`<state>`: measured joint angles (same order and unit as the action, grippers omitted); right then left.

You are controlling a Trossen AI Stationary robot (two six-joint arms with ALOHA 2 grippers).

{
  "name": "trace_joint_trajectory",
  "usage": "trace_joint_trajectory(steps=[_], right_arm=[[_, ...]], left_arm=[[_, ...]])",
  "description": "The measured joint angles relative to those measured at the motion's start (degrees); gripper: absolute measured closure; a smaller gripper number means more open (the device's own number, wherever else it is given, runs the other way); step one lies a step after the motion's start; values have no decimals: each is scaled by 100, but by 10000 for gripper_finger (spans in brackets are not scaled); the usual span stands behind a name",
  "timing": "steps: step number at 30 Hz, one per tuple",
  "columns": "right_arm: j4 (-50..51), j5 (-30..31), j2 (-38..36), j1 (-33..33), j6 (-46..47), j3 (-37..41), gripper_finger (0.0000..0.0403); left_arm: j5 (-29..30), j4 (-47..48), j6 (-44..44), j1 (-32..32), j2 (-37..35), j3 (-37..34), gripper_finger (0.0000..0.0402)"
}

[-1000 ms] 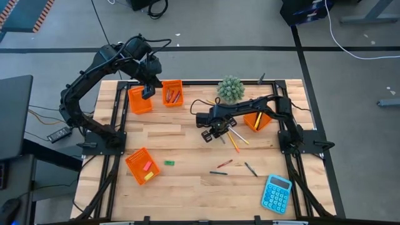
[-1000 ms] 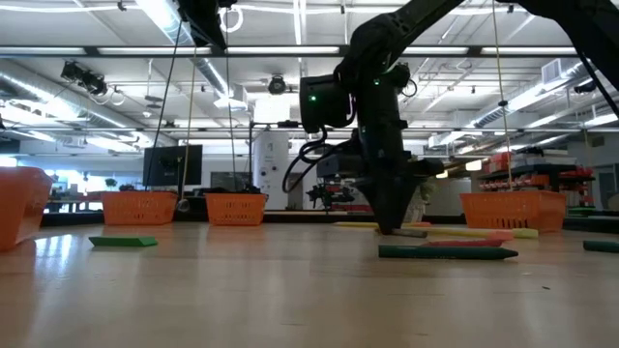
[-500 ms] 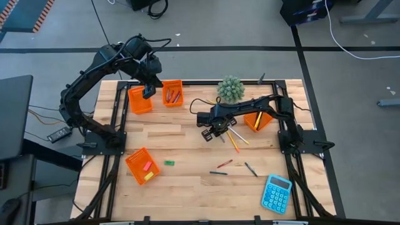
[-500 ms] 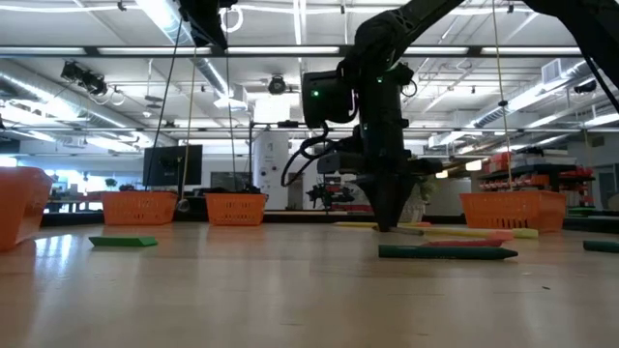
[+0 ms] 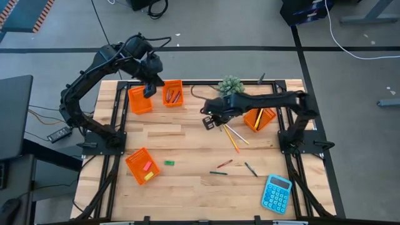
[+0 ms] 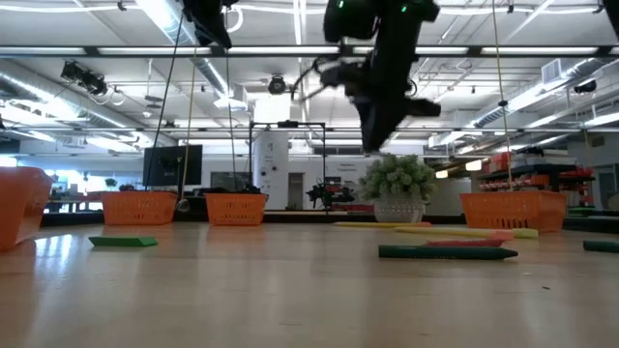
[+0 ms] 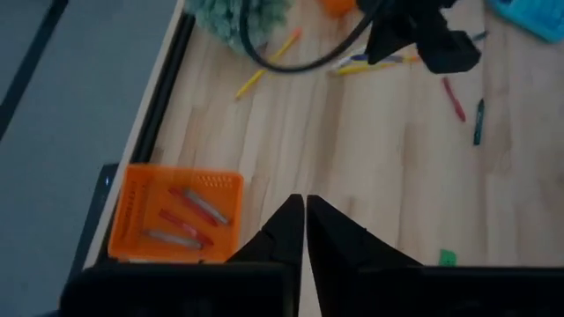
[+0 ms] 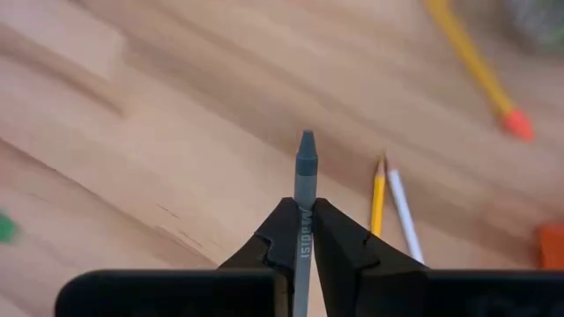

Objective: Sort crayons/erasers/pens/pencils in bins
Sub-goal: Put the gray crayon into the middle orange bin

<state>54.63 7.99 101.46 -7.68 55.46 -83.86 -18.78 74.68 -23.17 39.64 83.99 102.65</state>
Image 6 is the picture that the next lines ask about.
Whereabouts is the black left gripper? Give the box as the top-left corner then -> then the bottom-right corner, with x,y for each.
181,0 -> 239,49

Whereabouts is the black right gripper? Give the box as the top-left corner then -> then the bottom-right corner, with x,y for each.
318,60 -> 442,155

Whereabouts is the green eraser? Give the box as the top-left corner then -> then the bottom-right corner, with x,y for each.
88,235 -> 160,248

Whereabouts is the black beam with light strips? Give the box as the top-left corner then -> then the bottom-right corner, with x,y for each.
0,44 -> 619,59

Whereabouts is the green plant in white pot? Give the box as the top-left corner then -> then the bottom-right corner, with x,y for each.
357,153 -> 439,224

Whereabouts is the white cylindrical column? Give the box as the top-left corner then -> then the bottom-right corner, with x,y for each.
251,130 -> 290,210

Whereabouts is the black monitor screen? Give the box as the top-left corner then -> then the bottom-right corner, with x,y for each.
142,144 -> 204,188

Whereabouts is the dark teal crayon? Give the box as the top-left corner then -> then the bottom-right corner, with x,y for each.
377,245 -> 519,261

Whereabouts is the red crayon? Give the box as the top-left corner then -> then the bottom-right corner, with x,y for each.
423,239 -> 504,248

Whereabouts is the shelf with red boxes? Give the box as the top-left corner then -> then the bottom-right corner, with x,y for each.
478,152 -> 596,209

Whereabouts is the orange plastic mesh bin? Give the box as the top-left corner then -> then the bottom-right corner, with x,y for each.
458,190 -> 568,233
0,166 -> 54,253
205,192 -> 269,227
100,190 -> 179,227

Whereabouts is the dark pen on table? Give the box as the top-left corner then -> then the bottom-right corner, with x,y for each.
582,240 -> 619,254

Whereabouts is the white cable ring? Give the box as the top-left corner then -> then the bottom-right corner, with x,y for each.
226,5 -> 244,35

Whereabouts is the thin black hanging cable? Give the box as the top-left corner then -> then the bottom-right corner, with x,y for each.
224,45 -> 238,193

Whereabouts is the yellow hanging rope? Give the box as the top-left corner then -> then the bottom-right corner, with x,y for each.
176,43 -> 199,214
491,0 -> 514,193

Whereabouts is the black metal table frame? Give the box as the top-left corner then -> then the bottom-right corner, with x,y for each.
41,208 -> 619,234

